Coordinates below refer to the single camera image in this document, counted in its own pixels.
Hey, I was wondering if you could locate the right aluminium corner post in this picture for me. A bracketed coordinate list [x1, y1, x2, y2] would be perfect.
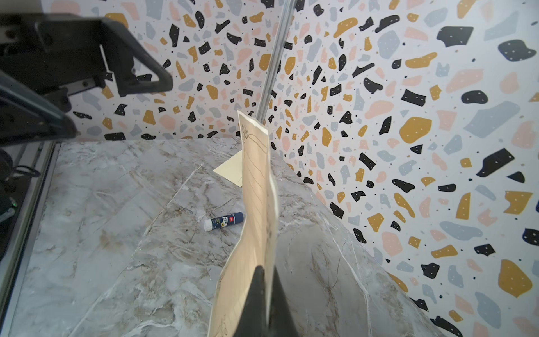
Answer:
[256, 0, 296, 124]

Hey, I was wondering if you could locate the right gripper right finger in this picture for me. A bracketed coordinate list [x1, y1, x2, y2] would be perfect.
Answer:
[268, 268, 300, 337]

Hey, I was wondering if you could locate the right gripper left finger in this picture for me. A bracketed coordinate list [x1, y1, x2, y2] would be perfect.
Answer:
[233, 265, 267, 337]

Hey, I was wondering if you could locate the cream yellow envelope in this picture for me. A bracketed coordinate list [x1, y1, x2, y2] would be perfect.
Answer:
[213, 150, 243, 188]

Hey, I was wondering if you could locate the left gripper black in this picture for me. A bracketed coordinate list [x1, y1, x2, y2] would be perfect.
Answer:
[1, 13, 173, 147]

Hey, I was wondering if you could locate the beige letter with ornate border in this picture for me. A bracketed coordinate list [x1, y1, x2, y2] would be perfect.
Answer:
[208, 112, 279, 336]

